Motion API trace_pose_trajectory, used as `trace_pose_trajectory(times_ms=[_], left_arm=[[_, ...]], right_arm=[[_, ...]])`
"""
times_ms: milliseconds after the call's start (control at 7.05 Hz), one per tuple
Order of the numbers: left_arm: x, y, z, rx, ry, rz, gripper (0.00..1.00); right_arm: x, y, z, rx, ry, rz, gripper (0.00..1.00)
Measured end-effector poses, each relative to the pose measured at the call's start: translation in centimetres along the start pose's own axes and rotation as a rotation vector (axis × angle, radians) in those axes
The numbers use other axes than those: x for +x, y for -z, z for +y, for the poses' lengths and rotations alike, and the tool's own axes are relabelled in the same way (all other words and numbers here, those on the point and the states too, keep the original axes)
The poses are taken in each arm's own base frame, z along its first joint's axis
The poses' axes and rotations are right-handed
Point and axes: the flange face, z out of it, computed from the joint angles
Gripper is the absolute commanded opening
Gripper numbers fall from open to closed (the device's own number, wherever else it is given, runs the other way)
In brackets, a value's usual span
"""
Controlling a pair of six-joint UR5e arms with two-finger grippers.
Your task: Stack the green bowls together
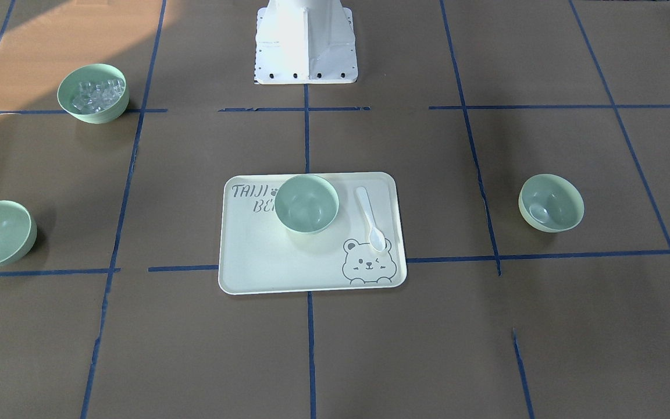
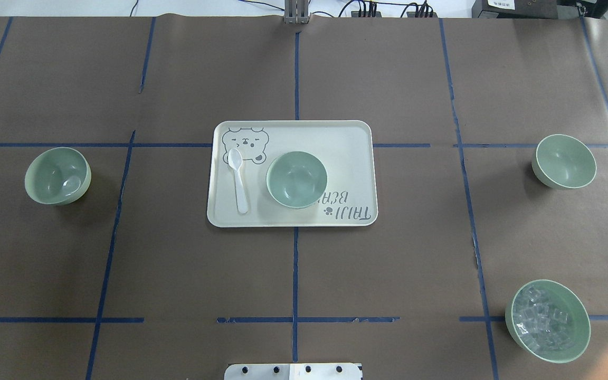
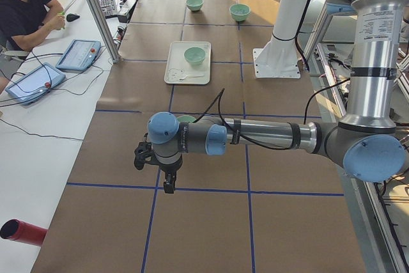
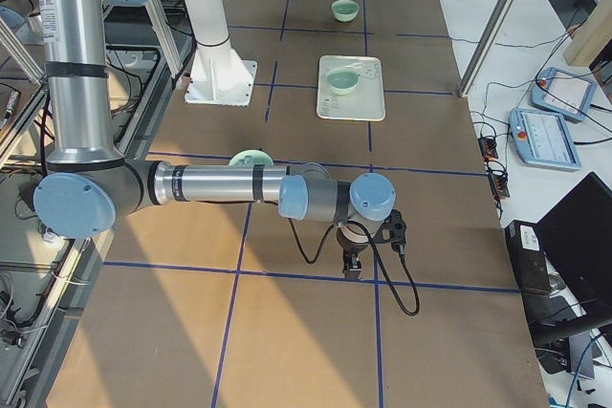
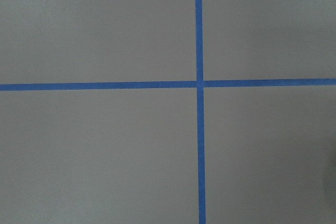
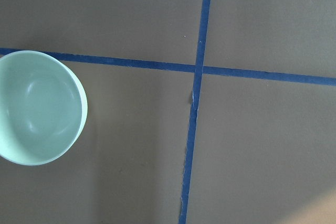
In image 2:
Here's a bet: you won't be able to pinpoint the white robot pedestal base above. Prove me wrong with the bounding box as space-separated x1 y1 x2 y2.
224 363 364 379

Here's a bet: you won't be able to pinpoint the cream bear print tray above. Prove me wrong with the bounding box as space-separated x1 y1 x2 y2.
207 120 378 227

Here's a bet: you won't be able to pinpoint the green bowl on tray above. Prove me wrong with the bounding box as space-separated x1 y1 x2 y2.
266 151 328 209

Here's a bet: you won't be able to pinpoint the green bowl with ice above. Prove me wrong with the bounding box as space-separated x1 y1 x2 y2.
505 279 591 364

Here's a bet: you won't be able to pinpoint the grey aluminium frame post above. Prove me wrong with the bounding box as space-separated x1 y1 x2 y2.
284 0 310 24

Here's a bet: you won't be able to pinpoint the white plastic spoon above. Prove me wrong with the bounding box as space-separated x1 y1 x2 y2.
227 148 249 215

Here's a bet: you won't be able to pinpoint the clear ice cubes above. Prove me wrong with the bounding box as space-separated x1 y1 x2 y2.
511 286 575 353

